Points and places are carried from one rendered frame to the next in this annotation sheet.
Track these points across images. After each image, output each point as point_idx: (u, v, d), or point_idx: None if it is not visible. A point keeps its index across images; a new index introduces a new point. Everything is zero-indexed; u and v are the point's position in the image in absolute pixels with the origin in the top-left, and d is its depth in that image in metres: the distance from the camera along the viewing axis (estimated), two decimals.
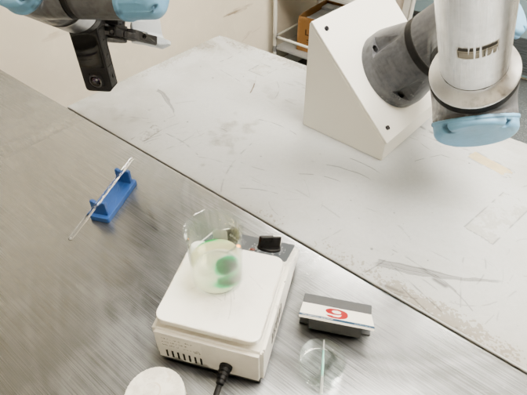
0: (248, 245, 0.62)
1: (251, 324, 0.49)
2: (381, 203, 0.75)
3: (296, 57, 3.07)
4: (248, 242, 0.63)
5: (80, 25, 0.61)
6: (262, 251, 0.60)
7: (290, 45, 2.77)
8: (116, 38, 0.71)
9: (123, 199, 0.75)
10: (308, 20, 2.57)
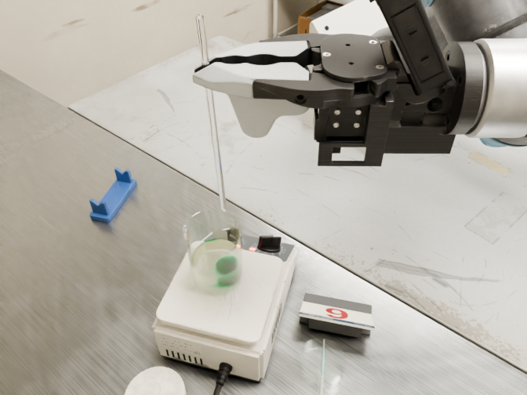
0: (248, 245, 0.62)
1: (251, 323, 0.49)
2: (381, 203, 0.75)
3: None
4: (248, 242, 0.63)
5: None
6: (262, 251, 0.60)
7: None
8: (383, 74, 0.32)
9: (123, 199, 0.75)
10: (308, 20, 2.57)
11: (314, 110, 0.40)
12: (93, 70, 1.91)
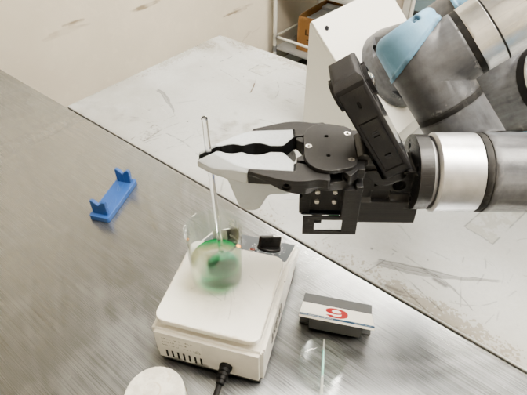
0: (248, 245, 0.62)
1: (251, 323, 0.49)
2: None
3: (296, 57, 3.07)
4: (248, 242, 0.63)
5: (470, 161, 0.39)
6: (262, 251, 0.60)
7: (290, 45, 2.77)
8: (354, 166, 0.39)
9: (123, 199, 0.75)
10: (308, 20, 2.57)
11: None
12: (93, 70, 1.91)
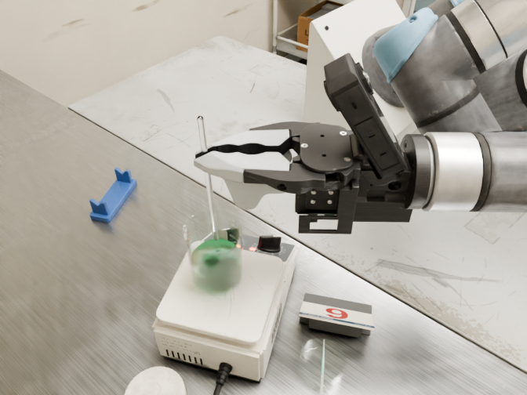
0: (248, 245, 0.62)
1: (251, 323, 0.49)
2: None
3: (296, 57, 3.07)
4: (248, 242, 0.63)
5: (466, 161, 0.39)
6: (262, 251, 0.60)
7: (290, 45, 2.77)
8: (350, 166, 0.40)
9: (123, 199, 0.75)
10: (308, 20, 2.57)
11: None
12: (93, 70, 1.91)
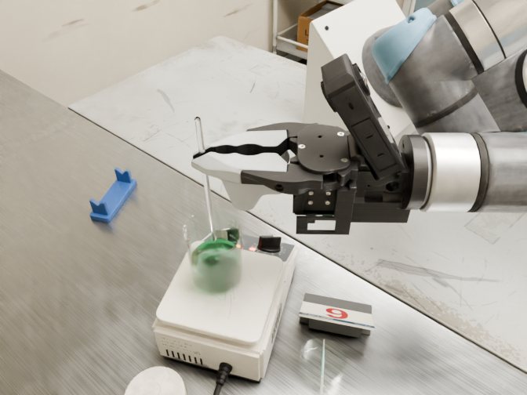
0: (248, 245, 0.62)
1: (251, 323, 0.49)
2: None
3: (296, 57, 3.07)
4: (248, 242, 0.63)
5: (463, 161, 0.39)
6: (262, 251, 0.60)
7: (290, 45, 2.77)
8: (347, 167, 0.40)
9: (123, 199, 0.75)
10: (308, 20, 2.57)
11: None
12: (93, 70, 1.91)
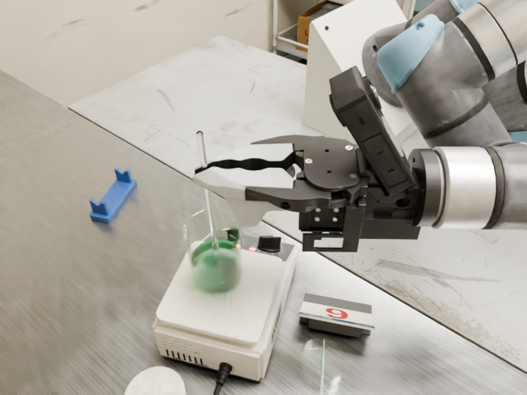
0: (248, 245, 0.62)
1: (251, 323, 0.49)
2: None
3: (296, 57, 3.07)
4: (248, 242, 0.63)
5: (477, 177, 0.38)
6: (262, 251, 0.60)
7: (290, 45, 2.77)
8: (356, 183, 0.38)
9: (123, 199, 0.75)
10: (308, 20, 2.57)
11: None
12: (93, 70, 1.91)
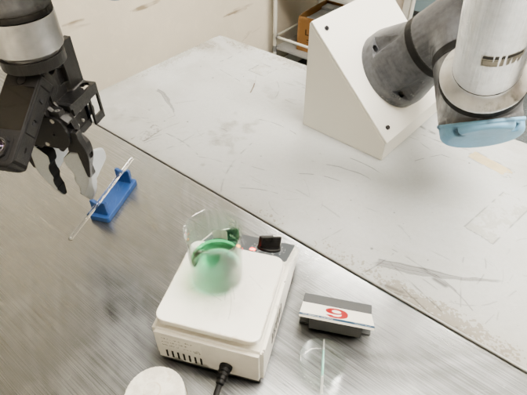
0: (248, 245, 0.62)
1: (251, 323, 0.49)
2: (381, 203, 0.75)
3: (296, 57, 3.07)
4: (248, 242, 0.63)
5: (21, 39, 0.47)
6: (262, 251, 0.60)
7: (290, 45, 2.77)
8: (59, 121, 0.54)
9: (123, 199, 0.75)
10: (308, 20, 2.57)
11: None
12: (93, 70, 1.91)
